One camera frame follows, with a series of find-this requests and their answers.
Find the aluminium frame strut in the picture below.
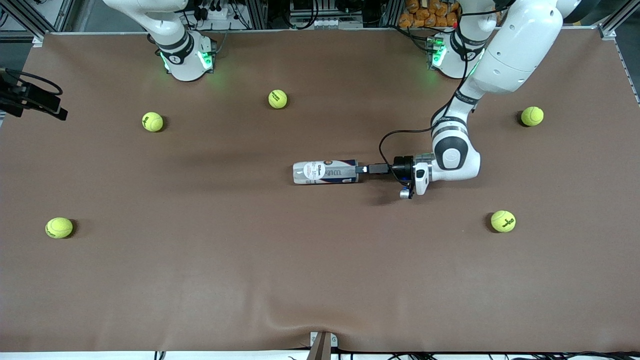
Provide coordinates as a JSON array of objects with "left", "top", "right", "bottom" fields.
[
  {"left": 0, "top": 0, "right": 47, "bottom": 42},
  {"left": 595, "top": 0, "right": 640, "bottom": 41}
]

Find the orange packets pile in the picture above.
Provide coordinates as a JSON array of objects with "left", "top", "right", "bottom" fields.
[{"left": 398, "top": 0, "right": 460, "bottom": 29}]

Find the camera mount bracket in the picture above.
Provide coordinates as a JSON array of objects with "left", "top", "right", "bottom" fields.
[{"left": 307, "top": 331, "right": 339, "bottom": 360}]

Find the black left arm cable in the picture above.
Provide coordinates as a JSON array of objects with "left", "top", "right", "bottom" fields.
[{"left": 378, "top": 5, "right": 506, "bottom": 169}]

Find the brown table cover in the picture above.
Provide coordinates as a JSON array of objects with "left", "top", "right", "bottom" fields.
[{"left": 0, "top": 27, "right": 640, "bottom": 353}]

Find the aluminium frame post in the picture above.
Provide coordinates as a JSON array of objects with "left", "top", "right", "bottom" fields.
[
  {"left": 246, "top": 0, "right": 269, "bottom": 30},
  {"left": 381, "top": 0, "right": 404, "bottom": 28}
]

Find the white terminal block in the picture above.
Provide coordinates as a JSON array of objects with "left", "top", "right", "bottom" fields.
[{"left": 309, "top": 18, "right": 351, "bottom": 29}]

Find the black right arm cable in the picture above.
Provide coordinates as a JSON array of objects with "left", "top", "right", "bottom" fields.
[{"left": 4, "top": 69, "right": 64, "bottom": 97}]

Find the clear tennis ball can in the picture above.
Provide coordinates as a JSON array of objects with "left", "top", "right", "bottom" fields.
[{"left": 292, "top": 159, "right": 361, "bottom": 185}]

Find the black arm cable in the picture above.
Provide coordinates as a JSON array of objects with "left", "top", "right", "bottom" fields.
[
  {"left": 4, "top": 69, "right": 64, "bottom": 97},
  {"left": 378, "top": 5, "right": 506, "bottom": 169}
]

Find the white power strip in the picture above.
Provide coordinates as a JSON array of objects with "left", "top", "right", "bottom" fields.
[{"left": 197, "top": 6, "right": 232, "bottom": 21}]

